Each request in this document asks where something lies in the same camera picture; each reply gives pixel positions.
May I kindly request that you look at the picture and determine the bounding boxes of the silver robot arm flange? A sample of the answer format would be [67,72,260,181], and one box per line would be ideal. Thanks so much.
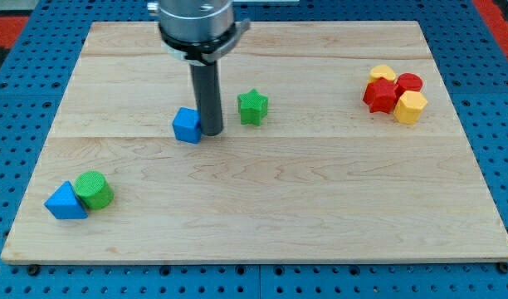
[147,0,251,66]

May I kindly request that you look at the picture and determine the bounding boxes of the green star block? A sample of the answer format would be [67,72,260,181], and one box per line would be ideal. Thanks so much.
[237,89,269,126]

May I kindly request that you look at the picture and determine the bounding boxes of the wooden board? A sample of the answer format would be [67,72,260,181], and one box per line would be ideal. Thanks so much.
[1,21,508,265]

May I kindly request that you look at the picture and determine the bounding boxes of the red star block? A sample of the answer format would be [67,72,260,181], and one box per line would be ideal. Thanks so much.
[363,78,398,114]

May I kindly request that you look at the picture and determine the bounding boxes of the blue cube block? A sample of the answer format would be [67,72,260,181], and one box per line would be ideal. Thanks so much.
[172,107,202,144]

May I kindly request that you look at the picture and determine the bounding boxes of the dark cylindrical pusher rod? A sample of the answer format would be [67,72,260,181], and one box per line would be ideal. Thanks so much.
[190,62,223,136]

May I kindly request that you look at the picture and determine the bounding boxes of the yellow heart block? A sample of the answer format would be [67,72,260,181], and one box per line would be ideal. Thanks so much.
[368,64,397,83]

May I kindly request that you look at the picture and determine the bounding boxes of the yellow hexagon block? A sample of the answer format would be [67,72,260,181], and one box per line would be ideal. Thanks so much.
[393,91,428,125]

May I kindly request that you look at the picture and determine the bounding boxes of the green cylinder block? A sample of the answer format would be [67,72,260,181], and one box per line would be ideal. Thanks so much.
[74,170,114,210]

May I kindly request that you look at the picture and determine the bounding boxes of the red cylinder block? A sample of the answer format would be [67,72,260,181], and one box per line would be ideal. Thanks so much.
[395,73,423,97]

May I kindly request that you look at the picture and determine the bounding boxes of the blue triangle block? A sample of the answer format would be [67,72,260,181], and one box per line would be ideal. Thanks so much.
[44,181,88,220]

